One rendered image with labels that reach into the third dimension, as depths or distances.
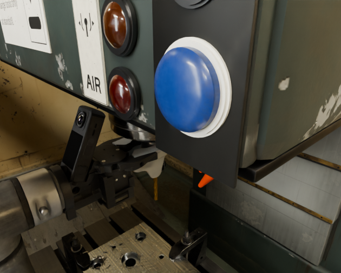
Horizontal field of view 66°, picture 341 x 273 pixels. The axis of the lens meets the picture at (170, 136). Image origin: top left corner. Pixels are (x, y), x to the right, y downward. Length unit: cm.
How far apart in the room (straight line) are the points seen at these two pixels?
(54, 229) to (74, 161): 98
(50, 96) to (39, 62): 120
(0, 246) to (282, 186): 73
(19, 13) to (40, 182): 22
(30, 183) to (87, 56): 26
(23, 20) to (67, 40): 10
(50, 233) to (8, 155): 43
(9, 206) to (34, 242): 97
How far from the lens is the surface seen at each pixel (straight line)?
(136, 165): 43
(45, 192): 40
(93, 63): 16
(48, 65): 24
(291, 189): 88
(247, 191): 98
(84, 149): 41
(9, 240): 42
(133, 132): 42
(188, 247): 79
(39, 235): 137
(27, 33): 28
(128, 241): 84
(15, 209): 39
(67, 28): 19
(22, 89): 142
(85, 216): 140
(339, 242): 95
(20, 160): 152
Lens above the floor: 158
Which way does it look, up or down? 24 degrees down
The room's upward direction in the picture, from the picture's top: straight up
